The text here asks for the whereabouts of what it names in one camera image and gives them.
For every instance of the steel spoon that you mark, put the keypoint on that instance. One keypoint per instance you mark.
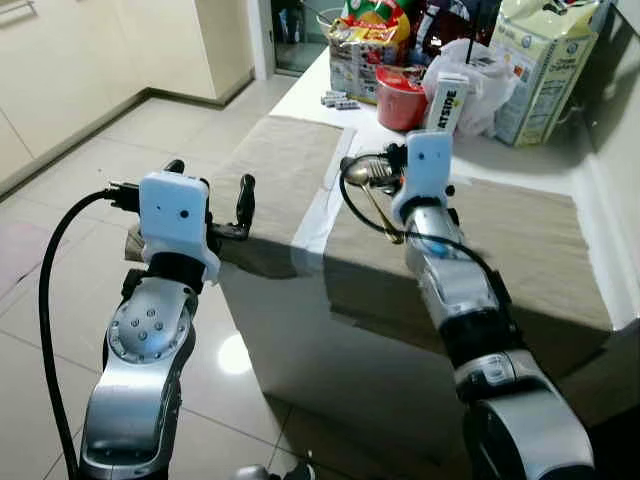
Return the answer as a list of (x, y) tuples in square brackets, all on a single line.
[(368, 170)]

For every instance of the red noodle cup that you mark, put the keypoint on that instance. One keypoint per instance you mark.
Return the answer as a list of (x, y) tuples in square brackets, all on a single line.
[(400, 100)]

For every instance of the small white battery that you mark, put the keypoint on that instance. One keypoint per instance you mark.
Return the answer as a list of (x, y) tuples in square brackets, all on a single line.
[(339, 101), (327, 99), (351, 103)]

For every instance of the white Oatside carton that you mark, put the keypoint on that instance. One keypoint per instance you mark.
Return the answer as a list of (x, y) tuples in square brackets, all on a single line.
[(445, 105)]

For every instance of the white raised bar shelf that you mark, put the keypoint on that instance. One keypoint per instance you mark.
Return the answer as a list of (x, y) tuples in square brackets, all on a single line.
[(620, 150)]

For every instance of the white counter block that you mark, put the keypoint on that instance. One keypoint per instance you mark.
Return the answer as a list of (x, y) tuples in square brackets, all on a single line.
[(300, 340)]

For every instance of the colourful snack package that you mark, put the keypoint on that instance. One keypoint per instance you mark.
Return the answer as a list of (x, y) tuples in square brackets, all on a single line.
[(365, 50)]

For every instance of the cream cabinet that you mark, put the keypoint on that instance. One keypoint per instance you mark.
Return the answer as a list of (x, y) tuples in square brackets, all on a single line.
[(80, 70)]

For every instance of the white plastic bag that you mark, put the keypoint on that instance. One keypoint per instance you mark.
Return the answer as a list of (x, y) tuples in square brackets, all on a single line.
[(490, 85)]

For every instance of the dark red bag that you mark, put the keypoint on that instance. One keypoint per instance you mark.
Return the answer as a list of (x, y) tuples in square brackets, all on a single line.
[(450, 20)]

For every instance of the large green white carton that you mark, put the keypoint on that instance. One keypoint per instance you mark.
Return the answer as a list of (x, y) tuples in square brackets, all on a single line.
[(545, 70)]

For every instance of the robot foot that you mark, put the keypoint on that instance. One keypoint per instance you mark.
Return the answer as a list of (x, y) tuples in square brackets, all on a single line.
[(270, 472)]

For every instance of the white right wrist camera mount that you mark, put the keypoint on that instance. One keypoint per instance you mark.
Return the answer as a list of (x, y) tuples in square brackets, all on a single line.
[(425, 165)]

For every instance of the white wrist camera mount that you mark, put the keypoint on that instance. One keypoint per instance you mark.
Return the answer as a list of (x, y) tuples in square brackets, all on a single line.
[(425, 165), (175, 215)]

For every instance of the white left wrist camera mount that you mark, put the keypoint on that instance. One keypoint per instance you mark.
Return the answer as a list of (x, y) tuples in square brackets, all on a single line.
[(175, 215)]

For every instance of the white door frame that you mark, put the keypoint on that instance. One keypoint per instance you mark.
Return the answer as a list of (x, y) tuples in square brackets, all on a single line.
[(262, 35)]

